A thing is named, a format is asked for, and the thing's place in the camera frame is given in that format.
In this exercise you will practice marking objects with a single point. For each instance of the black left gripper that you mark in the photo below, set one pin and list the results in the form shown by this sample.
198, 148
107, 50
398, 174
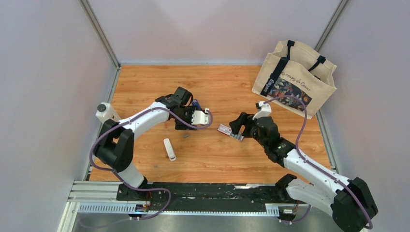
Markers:
181, 126

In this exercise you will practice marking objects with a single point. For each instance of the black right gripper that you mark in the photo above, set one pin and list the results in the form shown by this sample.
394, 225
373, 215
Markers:
243, 119

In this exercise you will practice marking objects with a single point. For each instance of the blue stapler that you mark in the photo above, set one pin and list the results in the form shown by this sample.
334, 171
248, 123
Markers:
196, 103

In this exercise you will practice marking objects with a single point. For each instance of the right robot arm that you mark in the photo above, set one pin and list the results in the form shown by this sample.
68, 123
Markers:
320, 179

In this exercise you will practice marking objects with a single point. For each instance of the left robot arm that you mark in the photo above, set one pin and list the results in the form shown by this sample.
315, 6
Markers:
115, 144

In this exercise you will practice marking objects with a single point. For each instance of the grey staple strip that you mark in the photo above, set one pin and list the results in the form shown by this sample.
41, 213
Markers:
238, 136

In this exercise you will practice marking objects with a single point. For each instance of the white red staple box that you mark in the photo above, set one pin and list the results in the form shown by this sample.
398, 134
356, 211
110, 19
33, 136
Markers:
224, 129

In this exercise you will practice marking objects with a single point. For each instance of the canvas floral tote bag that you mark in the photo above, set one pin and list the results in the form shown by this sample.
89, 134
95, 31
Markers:
297, 76

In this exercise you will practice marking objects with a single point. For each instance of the white bottle black cap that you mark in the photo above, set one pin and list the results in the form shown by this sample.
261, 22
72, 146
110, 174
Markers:
106, 111

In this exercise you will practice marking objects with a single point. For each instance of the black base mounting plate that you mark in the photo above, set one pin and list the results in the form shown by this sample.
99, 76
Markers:
206, 197

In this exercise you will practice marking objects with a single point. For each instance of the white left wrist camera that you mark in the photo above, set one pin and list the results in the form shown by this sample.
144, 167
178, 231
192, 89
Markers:
200, 117

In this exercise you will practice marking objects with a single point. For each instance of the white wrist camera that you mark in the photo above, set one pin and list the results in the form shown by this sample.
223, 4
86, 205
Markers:
200, 117
264, 110

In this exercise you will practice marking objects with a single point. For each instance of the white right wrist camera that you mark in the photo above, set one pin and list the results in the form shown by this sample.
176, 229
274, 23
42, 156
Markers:
264, 110

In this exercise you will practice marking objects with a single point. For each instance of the aluminium frame rail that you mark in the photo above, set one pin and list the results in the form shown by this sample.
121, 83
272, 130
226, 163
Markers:
100, 197

